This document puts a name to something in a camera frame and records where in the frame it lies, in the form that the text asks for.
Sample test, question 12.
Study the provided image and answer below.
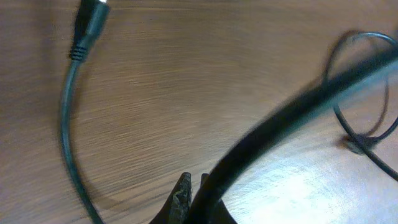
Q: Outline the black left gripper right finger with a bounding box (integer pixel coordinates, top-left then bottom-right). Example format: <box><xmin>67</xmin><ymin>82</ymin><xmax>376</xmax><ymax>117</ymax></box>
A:
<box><xmin>200</xmin><ymin>172</ymin><xmax>239</xmax><ymax>224</ymax></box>

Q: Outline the thick black cable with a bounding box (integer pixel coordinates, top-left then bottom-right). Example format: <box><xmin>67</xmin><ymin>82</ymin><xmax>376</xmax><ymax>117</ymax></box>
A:
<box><xmin>58</xmin><ymin>0</ymin><xmax>398</xmax><ymax>224</ymax></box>

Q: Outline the thin black USB cable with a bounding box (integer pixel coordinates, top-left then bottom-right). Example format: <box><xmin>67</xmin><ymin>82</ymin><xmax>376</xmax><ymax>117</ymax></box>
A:
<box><xmin>322</xmin><ymin>30</ymin><xmax>398</xmax><ymax>182</ymax></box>

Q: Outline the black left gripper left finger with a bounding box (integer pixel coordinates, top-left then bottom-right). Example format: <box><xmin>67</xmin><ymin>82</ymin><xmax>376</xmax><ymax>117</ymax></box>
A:
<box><xmin>150</xmin><ymin>172</ymin><xmax>192</xmax><ymax>224</ymax></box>

